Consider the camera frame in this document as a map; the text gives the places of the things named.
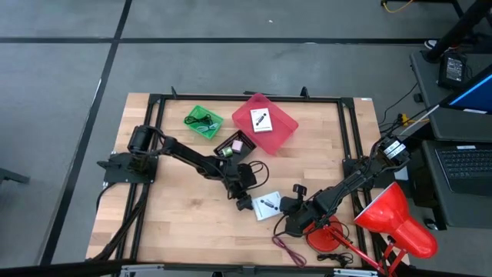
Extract black metal table frame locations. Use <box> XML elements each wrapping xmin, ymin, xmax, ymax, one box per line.
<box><xmin>86</xmin><ymin>86</ymin><xmax>389</xmax><ymax>277</ymax></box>

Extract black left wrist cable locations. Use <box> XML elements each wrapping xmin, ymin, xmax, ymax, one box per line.
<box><xmin>248</xmin><ymin>160</ymin><xmax>270</xmax><ymax>190</ymax></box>

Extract red desk lamp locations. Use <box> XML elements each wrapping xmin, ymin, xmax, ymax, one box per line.
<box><xmin>303</xmin><ymin>182</ymin><xmax>439</xmax><ymax>277</ymax></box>

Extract black laptop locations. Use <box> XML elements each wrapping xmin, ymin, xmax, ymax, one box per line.
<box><xmin>436</xmin><ymin>144</ymin><xmax>492</xmax><ymax>197</ymax></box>

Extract green plastic basket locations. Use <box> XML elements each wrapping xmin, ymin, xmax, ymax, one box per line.
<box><xmin>182</xmin><ymin>105</ymin><xmax>225</xmax><ymax>140</ymax></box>

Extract black plastic basket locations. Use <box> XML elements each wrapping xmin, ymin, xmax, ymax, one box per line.
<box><xmin>213</xmin><ymin>129</ymin><xmax>258</xmax><ymax>162</ymax></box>

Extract white and green acer box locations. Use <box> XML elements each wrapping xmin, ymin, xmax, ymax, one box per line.
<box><xmin>249</xmin><ymin>108</ymin><xmax>274</xmax><ymax>134</ymax></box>

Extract pink-red plastic bin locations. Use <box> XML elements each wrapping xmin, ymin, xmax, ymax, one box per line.
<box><xmin>231</xmin><ymin>92</ymin><xmax>300</xmax><ymax>155</ymax></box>

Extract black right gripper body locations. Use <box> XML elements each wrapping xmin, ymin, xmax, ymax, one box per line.
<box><xmin>283</xmin><ymin>183</ymin><xmax>331</xmax><ymax>238</ymax></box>

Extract person's leg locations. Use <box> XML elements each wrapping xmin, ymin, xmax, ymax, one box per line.
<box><xmin>424</xmin><ymin>0</ymin><xmax>492</xmax><ymax>65</ymax></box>

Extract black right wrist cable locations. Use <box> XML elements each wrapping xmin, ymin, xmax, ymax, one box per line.
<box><xmin>272</xmin><ymin>213</ymin><xmax>293</xmax><ymax>238</ymax></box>

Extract black power adapter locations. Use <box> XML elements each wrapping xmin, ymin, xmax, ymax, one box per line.
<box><xmin>437</xmin><ymin>49</ymin><xmax>470</xmax><ymax>90</ymax></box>

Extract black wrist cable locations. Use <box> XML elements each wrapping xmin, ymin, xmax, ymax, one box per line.
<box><xmin>272</xmin><ymin>213</ymin><xmax>293</xmax><ymax>238</ymax></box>
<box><xmin>248</xmin><ymin>160</ymin><xmax>270</xmax><ymax>190</ymax></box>

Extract grey furniture leg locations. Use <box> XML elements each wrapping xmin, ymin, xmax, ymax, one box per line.
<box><xmin>0</xmin><ymin>168</ymin><xmax>31</xmax><ymax>185</ymax></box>

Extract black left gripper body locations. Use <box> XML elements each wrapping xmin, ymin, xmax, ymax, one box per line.
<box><xmin>226</xmin><ymin>163</ymin><xmax>258</xmax><ymax>212</ymax></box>

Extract dark grey side desk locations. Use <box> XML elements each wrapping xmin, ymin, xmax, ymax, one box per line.
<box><xmin>409</xmin><ymin>49</ymin><xmax>492</xmax><ymax>230</ymax></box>

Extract yellow cable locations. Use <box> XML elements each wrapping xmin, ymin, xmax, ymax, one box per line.
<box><xmin>380</xmin><ymin>0</ymin><xmax>414</xmax><ymax>14</ymax></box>

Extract black lamp cable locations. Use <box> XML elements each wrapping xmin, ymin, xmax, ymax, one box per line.
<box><xmin>317</xmin><ymin>252</ymin><xmax>354</xmax><ymax>269</ymax></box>

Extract magenta cable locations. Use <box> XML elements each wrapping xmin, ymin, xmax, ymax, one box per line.
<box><xmin>271</xmin><ymin>235</ymin><xmax>308</xmax><ymax>269</ymax></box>

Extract computer monitor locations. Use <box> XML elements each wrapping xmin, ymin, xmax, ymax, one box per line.
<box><xmin>439</xmin><ymin>63</ymin><xmax>492</xmax><ymax>115</ymax></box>

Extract white product box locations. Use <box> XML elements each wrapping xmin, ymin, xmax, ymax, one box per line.
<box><xmin>251</xmin><ymin>191</ymin><xmax>284</xmax><ymax>222</ymax></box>

